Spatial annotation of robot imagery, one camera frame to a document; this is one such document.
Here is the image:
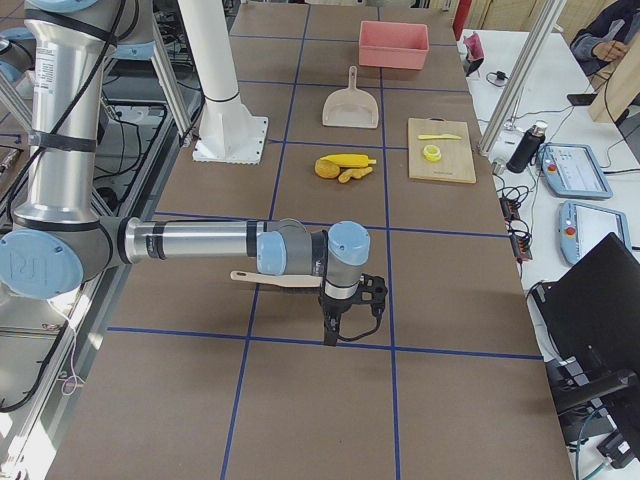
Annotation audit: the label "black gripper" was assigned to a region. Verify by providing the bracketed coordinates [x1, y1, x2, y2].
[318, 293, 352, 345]

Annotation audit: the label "beige hand brush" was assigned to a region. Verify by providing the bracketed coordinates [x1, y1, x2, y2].
[230, 270, 322, 292]

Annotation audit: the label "tan toy ginger root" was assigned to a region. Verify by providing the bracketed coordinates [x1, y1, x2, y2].
[338, 167, 373, 184]

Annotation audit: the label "brown toy potato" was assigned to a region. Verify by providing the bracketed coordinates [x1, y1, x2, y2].
[314, 159, 341, 179]

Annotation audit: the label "yellow toy corn cob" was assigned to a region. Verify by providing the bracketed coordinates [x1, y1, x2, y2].
[322, 153, 377, 168]

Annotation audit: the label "beige plastic dustpan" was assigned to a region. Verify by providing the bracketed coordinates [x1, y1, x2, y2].
[322, 65, 379, 129]

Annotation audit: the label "pink plastic bin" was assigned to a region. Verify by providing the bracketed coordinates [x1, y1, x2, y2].
[358, 21, 429, 70]

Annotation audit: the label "yellow toy lemon slices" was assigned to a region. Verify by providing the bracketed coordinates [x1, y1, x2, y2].
[422, 144, 442, 163]

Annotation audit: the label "bamboo cutting board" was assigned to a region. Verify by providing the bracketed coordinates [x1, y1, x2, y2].
[408, 118, 476, 184]

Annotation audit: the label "black power strip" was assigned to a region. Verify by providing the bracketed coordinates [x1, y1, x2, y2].
[499, 197, 533, 263]

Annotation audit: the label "yellow plastic knife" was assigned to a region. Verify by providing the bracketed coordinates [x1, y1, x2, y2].
[417, 133, 462, 141]

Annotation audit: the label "black water bottle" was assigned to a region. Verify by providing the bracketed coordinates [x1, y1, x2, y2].
[506, 120, 548, 173]

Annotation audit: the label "black laptop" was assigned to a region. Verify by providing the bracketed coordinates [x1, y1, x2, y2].
[530, 231, 640, 371]

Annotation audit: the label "lower teach pendant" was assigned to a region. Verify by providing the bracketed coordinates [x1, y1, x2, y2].
[559, 201, 632, 265]

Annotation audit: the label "teach pendant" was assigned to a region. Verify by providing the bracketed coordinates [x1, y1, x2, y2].
[539, 143, 613, 200]
[559, 201, 632, 265]

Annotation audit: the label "upper teach pendant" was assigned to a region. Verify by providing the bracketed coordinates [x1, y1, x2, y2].
[539, 143, 613, 200]

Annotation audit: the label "black smartphone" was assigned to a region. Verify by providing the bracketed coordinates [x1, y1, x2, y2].
[567, 93, 598, 107]

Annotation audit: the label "seated person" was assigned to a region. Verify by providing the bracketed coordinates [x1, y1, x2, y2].
[570, 0, 639, 76]

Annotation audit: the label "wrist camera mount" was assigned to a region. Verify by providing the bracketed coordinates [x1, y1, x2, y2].
[354, 273, 388, 319]

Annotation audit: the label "white camera mast base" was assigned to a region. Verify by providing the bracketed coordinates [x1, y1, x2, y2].
[179, 0, 268, 165]

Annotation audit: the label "aluminium frame post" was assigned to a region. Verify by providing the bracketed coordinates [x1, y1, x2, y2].
[478, 0, 567, 157]

